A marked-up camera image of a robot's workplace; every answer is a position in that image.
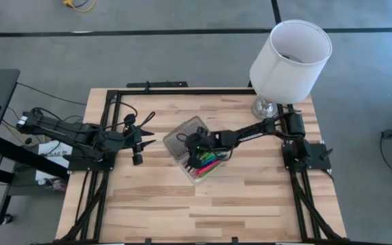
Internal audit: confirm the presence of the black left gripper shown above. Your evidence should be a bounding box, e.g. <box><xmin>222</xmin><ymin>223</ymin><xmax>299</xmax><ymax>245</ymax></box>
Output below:
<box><xmin>102</xmin><ymin>128</ymin><xmax>157</xmax><ymax>167</ymax></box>

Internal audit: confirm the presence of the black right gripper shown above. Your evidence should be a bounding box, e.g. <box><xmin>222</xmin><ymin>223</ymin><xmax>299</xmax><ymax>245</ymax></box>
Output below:
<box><xmin>184</xmin><ymin>132</ymin><xmax>217</xmax><ymax>171</ymax></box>

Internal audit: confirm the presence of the clear plastic supply box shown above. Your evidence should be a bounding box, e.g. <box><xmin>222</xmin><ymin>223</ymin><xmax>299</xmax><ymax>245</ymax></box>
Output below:
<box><xmin>163</xmin><ymin>115</ymin><xmax>229</xmax><ymax>184</ymax></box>

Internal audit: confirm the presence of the white printed box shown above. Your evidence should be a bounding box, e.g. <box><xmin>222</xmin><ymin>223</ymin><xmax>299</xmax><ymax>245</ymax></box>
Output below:
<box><xmin>34</xmin><ymin>141</ymin><xmax>74</xmax><ymax>183</ymax></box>

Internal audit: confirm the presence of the white shade silver table lamp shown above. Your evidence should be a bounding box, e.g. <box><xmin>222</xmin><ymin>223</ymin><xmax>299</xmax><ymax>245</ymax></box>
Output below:
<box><xmin>249</xmin><ymin>19</ymin><xmax>333</xmax><ymax>120</ymax></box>

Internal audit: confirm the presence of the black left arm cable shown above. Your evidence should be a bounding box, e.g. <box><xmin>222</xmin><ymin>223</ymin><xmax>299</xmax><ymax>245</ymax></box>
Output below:
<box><xmin>112</xmin><ymin>101</ymin><xmax>157</xmax><ymax>137</ymax></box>

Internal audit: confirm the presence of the black camera bracket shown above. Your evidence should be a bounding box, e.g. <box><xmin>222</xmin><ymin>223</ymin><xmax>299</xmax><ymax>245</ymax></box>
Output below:
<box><xmin>126</xmin><ymin>80</ymin><xmax>189</xmax><ymax>89</ymax></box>

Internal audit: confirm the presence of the black aluminium table frame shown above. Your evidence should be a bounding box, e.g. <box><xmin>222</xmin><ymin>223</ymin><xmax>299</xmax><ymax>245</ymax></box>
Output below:
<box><xmin>56</xmin><ymin>88</ymin><xmax>350</xmax><ymax>245</ymax></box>

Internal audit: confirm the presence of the yellow floor cable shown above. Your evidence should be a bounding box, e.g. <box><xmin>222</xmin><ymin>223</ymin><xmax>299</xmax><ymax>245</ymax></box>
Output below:
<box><xmin>62</xmin><ymin>0</ymin><xmax>97</xmax><ymax>14</ymax></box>

